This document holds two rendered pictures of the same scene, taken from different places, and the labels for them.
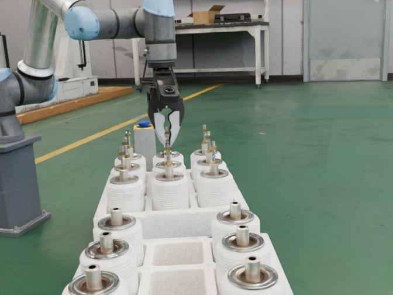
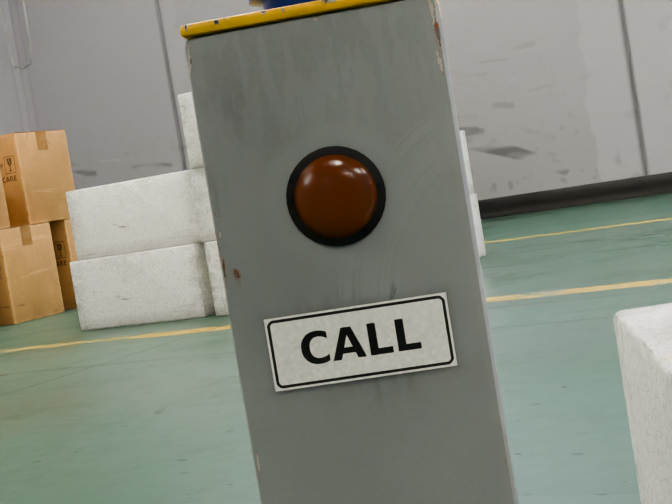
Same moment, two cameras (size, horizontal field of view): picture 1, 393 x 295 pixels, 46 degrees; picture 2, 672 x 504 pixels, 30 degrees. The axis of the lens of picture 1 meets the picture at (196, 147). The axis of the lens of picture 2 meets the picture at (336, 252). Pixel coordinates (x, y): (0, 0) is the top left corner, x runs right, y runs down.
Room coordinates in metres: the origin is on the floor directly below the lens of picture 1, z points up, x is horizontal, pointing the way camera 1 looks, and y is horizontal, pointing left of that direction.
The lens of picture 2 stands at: (1.49, 0.54, 0.26)
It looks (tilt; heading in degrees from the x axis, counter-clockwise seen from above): 3 degrees down; 281
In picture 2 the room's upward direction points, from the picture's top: 9 degrees counter-clockwise
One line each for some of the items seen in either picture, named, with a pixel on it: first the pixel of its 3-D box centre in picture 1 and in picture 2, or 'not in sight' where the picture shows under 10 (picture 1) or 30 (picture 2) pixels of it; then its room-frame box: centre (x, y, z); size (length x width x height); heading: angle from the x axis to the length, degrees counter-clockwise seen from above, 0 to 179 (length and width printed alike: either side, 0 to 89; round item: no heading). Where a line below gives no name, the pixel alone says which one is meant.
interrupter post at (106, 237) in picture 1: (106, 242); not in sight; (0.73, 0.16, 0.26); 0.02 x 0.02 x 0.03
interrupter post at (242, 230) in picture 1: (242, 235); not in sight; (0.74, -0.07, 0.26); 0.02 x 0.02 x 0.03
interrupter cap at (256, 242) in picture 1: (242, 242); not in sight; (0.74, -0.07, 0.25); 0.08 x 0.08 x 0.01
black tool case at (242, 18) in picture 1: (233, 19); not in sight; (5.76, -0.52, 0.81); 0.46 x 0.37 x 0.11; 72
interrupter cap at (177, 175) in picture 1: (169, 177); not in sight; (1.15, 0.07, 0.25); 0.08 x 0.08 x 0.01
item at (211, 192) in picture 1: (215, 206); not in sight; (1.16, -0.04, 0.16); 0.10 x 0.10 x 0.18
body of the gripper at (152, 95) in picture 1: (162, 85); not in sight; (1.17, 0.08, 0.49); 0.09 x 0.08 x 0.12; 15
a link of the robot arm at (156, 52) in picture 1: (159, 53); not in sight; (1.16, 0.08, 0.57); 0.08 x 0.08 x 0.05
